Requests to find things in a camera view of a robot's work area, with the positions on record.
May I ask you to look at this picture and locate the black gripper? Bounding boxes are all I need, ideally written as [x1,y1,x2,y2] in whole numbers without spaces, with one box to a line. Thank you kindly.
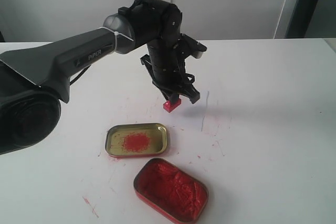
[140,55,201,104]

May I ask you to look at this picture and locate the red plastic stamp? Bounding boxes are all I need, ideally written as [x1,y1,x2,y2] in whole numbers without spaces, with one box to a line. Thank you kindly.
[163,98,182,113]

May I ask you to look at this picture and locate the red ink pad tin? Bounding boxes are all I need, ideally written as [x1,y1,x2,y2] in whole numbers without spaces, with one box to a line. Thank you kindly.
[133,158,209,223]

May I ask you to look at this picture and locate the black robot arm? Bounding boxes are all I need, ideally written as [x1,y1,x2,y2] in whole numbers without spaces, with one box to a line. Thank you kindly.
[1,0,207,154]

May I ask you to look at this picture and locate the white paper sheet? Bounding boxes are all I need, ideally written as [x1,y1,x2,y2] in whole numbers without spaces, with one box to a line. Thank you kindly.
[163,91,209,131]

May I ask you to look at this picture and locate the gold tin lid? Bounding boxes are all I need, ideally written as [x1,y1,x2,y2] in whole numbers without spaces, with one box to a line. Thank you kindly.
[105,123,169,158]

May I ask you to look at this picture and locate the white cabinet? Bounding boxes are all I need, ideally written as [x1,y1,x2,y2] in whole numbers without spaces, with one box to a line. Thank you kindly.
[1,0,297,42]

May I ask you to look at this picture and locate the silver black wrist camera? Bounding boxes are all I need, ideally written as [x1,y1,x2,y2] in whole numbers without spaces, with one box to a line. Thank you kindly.
[182,34,207,59]

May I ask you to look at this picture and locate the dark door frame post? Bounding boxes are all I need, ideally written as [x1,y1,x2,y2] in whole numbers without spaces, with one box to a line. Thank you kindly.
[285,0,318,39]

